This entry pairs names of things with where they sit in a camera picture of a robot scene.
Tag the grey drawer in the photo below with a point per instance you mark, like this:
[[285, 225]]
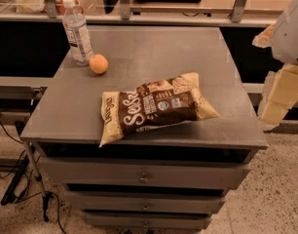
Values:
[[164, 221], [145, 203], [144, 173]]

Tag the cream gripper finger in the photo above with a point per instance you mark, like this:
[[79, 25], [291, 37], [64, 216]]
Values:
[[280, 94], [264, 39]]

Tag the top grey drawer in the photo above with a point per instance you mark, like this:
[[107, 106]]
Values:
[[144, 173]]

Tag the middle grey drawer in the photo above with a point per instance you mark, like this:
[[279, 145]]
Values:
[[145, 203]]

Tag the orange fruit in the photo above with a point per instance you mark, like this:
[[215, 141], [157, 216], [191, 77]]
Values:
[[98, 64]]

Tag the brown and cream chip bag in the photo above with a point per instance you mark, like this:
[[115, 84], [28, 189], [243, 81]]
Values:
[[154, 105]]

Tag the grey tripod stand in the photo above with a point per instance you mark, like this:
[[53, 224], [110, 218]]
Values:
[[46, 196]]

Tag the bottom grey drawer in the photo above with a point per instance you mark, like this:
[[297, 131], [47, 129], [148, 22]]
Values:
[[164, 221]]

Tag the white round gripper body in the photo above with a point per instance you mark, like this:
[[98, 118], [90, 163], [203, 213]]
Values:
[[289, 36]]

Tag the clear plastic water bottle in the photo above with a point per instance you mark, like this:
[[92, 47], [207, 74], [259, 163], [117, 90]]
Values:
[[75, 26]]

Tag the grey drawer cabinet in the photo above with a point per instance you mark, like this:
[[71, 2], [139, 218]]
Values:
[[159, 139]]

